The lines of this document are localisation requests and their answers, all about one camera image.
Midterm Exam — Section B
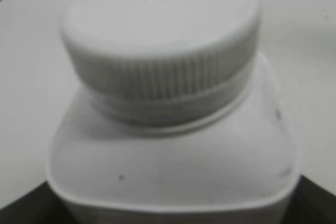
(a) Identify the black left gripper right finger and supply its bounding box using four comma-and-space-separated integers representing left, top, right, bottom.
282, 176, 336, 224

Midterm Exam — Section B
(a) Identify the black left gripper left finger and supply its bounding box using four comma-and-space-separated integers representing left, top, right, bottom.
1, 182, 77, 224

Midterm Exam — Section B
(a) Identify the white yili changqing bottle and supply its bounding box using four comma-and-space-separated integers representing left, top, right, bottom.
46, 54, 301, 223

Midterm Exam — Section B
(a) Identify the white ribbed bottle cap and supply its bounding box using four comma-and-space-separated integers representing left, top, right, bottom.
60, 0, 261, 127

